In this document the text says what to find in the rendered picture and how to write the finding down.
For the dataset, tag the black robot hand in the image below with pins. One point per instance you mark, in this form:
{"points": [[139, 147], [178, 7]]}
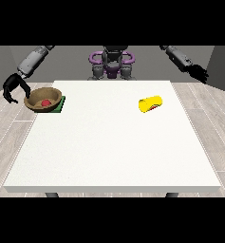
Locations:
{"points": [[199, 72], [12, 84]]}

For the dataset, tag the yellow cup with melon print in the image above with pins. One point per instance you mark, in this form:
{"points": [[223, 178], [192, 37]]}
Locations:
{"points": [[149, 104]]}

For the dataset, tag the small red ball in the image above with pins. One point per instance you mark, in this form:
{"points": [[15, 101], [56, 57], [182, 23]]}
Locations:
{"points": [[46, 102]]}

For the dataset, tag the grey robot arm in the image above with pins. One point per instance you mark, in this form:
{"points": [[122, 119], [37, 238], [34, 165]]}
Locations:
{"points": [[178, 57], [32, 61]]}

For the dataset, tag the grey robot trunk purple rings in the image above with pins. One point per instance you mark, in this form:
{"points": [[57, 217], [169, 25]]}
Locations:
{"points": [[111, 66]]}

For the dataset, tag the dark table leg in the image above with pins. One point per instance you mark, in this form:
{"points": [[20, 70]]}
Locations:
{"points": [[52, 195], [172, 195]]}

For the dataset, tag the brown wooden bowl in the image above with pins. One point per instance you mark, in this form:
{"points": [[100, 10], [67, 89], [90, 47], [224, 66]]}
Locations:
{"points": [[41, 100]]}

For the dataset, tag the green square pad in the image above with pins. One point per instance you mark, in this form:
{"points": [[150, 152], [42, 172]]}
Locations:
{"points": [[60, 106]]}

